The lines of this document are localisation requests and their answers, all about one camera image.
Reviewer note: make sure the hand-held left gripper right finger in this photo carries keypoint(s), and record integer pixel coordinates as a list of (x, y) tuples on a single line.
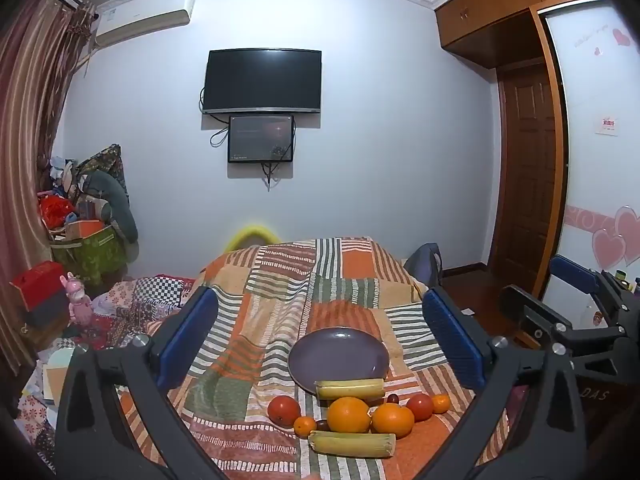
[(452, 340)]

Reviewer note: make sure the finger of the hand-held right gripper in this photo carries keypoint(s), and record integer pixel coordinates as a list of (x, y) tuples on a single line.
[(575, 272), (525, 315)]

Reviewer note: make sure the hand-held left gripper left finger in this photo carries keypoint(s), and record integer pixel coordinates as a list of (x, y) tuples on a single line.
[(187, 335)]

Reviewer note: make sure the small tangerine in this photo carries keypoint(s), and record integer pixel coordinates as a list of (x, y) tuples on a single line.
[(440, 403), (305, 426)]

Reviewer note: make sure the red tomato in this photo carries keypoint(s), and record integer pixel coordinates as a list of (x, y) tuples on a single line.
[(419, 406), (283, 410)]

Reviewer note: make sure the purple plate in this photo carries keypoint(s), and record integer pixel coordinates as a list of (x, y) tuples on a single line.
[(337, 357)]

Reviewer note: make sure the large orange with sticker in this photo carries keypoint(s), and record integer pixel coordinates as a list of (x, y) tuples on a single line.
[(348, 414)]

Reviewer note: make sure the white plastic container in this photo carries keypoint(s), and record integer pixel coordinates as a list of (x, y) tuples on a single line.
[(595, 312)]

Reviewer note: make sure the checkered floral quilt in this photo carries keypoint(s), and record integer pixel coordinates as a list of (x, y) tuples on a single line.
[(140, 300)]

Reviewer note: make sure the striped patchwork blanket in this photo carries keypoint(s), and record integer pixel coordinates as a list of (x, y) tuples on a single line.
[(280, 300)]

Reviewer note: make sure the brown wooden door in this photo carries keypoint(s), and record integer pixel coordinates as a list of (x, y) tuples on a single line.
[(530, 170)]

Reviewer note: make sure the pink rabbit toy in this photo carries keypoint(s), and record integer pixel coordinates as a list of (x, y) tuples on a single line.
[(77, 302)]

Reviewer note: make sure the green patterned box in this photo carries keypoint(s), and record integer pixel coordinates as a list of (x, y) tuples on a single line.
[(95, 257)]

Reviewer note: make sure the red box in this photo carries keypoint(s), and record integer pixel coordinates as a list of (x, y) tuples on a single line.
[(40, 282)]

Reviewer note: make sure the grey plush toy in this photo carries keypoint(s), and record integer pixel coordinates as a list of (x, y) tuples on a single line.
[(112, 195)]

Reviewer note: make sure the red plastic bag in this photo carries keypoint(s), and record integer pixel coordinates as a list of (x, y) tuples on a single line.
[(56, 210)]

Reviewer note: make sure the white sliding wardrobe door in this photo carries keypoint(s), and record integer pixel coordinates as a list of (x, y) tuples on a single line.
[(595, 85)]

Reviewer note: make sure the dark patterned cloth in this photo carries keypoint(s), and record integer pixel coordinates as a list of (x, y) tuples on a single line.
[(107, 160)]

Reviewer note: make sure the striped brown curtain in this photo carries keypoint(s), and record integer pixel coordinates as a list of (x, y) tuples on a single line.
[(30, 135)]

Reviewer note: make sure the wooden overhead cabinet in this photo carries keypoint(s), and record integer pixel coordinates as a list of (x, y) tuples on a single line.
[(500, 10)]

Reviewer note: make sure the white air conditioner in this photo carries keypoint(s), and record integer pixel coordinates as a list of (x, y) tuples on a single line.
[(145, 15)]

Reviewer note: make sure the white wall notice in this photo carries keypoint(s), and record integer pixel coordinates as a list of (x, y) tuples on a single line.
[(607, 125)]

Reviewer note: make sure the small wall-mounted monitor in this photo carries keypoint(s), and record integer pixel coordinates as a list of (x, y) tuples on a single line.
[(260, 138)]

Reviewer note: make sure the wall-mounted black television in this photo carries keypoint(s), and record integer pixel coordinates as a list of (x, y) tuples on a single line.
[(262, 80)]

